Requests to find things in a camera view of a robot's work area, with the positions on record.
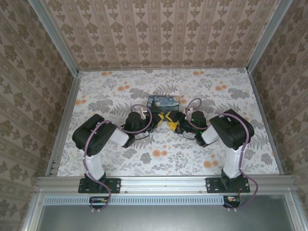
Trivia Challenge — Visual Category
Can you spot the starry night painted box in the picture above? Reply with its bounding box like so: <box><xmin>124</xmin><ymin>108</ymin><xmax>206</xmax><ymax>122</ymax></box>
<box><xmin>146</xmin><ymin>95</ymin><xmax>181</xmax><ymax>114</ymax></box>

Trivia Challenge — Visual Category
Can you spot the floral table cover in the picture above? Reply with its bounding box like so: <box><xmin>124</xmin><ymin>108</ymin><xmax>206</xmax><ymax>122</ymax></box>
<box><xmin>57</xmin><ymin>68</ymin><xmax>281</xmax><ymax>177</ymax></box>

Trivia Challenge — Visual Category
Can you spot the black connector board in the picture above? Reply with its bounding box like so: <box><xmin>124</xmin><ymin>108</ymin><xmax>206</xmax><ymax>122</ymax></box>
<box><xmin>89</xmin><ymin>196</ymin><xmax>109</xmax><ymax>209</ymax></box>
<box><xmin>223</xmin><ymin>195</ymin><xmax>242</xmax><ymax>209</ymax></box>

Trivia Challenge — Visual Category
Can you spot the grey metal panel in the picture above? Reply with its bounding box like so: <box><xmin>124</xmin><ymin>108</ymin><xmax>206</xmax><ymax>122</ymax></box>
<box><xmin>36</xmin><ymin>204</ymin><xmax>296</xmax><ymax>231</ymax></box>

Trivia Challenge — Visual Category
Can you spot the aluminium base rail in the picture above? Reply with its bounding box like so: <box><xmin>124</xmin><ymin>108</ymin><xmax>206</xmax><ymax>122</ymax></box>
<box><xmin>36</xmin><ymin>175</ymin><xmax>297</xmax><ymax>195</ymax></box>

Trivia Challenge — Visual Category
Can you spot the aluminium side rail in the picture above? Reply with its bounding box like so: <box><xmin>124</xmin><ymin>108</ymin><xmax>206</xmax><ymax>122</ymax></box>
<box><xmin>45</xmin><ymin>72</ymin><xmax>83</xmax><ymax>176</ymax></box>
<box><xmin>247</xmin><ymin>69</ymin><xmax>286</xmax><ymax>176</ymax></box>

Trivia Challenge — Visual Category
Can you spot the grey slotted cable duct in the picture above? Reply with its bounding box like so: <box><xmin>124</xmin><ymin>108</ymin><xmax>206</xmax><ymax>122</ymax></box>
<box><xmin>44</xmin><ymin>195</ymin><xmax>241</xmax><ymax>205</ymax></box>

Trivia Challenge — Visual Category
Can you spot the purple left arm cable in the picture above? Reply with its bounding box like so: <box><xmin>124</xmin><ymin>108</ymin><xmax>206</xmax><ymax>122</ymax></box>
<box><xmin>82</xmin><ymin>103</ymin><xmax>153</xmax><ymax>214</ymax></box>

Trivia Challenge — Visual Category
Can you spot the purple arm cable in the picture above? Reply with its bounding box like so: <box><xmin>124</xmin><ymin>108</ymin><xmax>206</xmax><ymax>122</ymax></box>
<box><xmin>82</xmin><ymin>103</ymin><xmax>153</xmax><ymax>214</ymax></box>
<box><xmin>186</xmin><ymin>97</ymin><xmax>259</xmax><ymax>213</ymax></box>

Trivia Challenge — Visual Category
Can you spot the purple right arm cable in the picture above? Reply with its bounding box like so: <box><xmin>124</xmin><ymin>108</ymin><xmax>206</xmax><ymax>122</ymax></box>
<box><xmin>186</xmin><ymin>97</ymin><xmax>259</xmax><ymax>213</ymax></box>

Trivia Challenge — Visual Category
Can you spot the aluminium frame post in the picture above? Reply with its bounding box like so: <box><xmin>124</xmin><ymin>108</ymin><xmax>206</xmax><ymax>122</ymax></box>
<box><xmin>245</xmin><ymin>0</ymin><xmax>293</xmax><ymax>73</ymax></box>
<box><xmin>30</xmin><ymin>0</ymin><xmax>80</xmax><ymax>76</ymax></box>

